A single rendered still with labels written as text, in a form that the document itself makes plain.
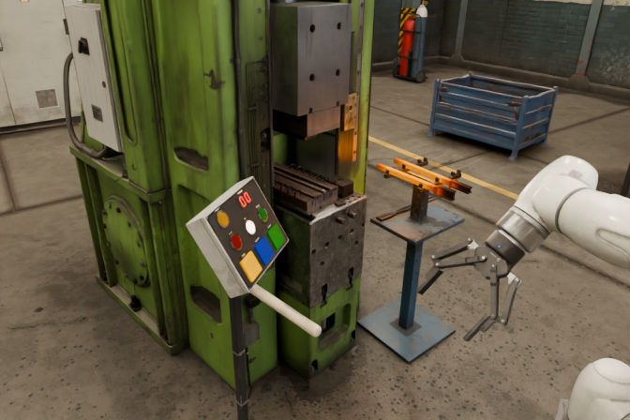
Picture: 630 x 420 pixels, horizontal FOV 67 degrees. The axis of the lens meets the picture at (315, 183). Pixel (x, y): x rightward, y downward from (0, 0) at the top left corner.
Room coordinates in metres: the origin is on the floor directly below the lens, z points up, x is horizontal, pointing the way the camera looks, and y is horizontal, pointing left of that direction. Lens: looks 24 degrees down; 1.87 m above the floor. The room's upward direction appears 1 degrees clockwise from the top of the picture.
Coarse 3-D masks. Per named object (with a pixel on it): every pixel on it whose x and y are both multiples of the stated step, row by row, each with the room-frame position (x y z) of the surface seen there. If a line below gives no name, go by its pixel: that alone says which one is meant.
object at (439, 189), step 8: (384, 168) 2.18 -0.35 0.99; (392, 168) 2.17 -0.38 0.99; (400, 176) 2.10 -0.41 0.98; (408, 176) 2.07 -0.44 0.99; (416, 184) 2.02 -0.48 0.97; (424, 184) 1.99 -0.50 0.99; (432, 184) 1.98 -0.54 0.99; (440, 192) 1.93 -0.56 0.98; (448, 192) 1.89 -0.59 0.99; (448, 200) 1.88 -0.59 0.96
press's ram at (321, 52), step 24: (288, 24) 1.80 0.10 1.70; (312, 24) 1.83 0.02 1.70; (336, 24) 1.92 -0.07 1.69; (288, 48) 1.80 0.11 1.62; (312, 48) 1.82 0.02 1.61; (336, 48) 1.92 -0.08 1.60; (288, 72) 1.80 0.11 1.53; (312, 72) 1.82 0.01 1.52; (336, 72) 1.93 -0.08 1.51; (288, 96) 1.80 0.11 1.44; (312, 96) 1.82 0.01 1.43; (336, 96) 1.92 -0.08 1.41
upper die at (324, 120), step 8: (280, 112) 1.91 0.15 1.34; (312, 112) 1.83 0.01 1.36; (320, 112) 1.86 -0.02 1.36; (328, 112) 1.89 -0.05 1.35; (336, 112) 1.93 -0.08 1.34; (280, 120) 1.91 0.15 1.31; (288, 120) 1.88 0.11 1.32; (296, 120) 1.84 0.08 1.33; (304, 120) 1.81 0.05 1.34; (312, 120) 1.83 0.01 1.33; (320, 120) 1.86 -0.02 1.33; (328, 120) 1.89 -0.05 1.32; (336, 120) 1.93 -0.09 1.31; (288, 128) 1.88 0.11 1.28; (296, 128) 1.84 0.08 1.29; (304, 128) 1.81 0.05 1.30; (312, 128) 1.83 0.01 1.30; (320, 128) 1.86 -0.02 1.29; (328, 128) 1.89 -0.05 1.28
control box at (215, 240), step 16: (240, 192) 1.45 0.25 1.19; (256, 192) 1.52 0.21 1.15; (208, 208) 1.35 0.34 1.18; (224, 208) 1.34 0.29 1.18; (240, 208) 1.40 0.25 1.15; (256, 208) 1.47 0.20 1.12; (192, 224) 1.26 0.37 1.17; (208, 224) 1.25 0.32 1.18; (240, 224) 1.36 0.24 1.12; (256, 224) 1.42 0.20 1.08; (272, 224) 1.49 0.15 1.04; (208, 240) 1.24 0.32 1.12; (224, 240) 1.26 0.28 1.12; (256, 240) 1.37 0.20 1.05; (288, 240) 1.52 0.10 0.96; (208, 256) 1.25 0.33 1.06; (224, 256) 1.23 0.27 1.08; (240, 256) 1.27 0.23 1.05; (256, 256) 1.33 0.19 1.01; (224, 272) 1.23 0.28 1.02; (240, 272) 1.23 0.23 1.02; (224, 288) 1.23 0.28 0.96; (240, 288) 1.21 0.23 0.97
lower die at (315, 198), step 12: (288, 168) 2.16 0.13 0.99; (276, 180) 2.01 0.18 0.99; (288, 180) 2.01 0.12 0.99; (312, 180) 2.01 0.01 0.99; (276, 192) 1.94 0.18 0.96; (312, 192) 1.88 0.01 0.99; (336, 192) 1.94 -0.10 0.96; (300, 204) 1.83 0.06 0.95; (312, 204) 1.83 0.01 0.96; (324, 204) 1.89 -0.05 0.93
